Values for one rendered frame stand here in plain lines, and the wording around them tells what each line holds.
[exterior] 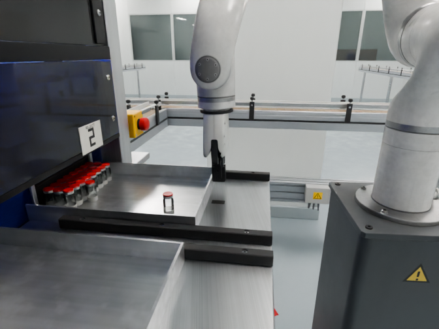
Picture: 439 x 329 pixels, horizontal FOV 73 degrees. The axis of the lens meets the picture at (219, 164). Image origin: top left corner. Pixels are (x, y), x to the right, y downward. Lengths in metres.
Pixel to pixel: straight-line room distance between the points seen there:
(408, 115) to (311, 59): 1.47
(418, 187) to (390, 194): 0.05
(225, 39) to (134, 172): 0.45
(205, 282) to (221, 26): 0.42
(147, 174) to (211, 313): 0.50
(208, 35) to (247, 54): 1.55
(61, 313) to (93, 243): 0.12
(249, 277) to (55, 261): 0.31
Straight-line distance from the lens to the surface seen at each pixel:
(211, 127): 0.64
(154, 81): 9.20
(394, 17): 0.76
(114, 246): 0.53
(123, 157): 0.86
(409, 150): 0.72
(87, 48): 0.73
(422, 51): 0.66
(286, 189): 1.67
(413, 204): 0.76
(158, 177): 0.82
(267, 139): 2.18
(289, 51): 2.11
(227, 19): 0.57
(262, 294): 0.45
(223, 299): 0.44
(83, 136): 0.70
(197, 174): 0.80
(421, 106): 0.70
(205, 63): 0.56
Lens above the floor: 1.19
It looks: 20 degrees down
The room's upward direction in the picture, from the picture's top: straight up
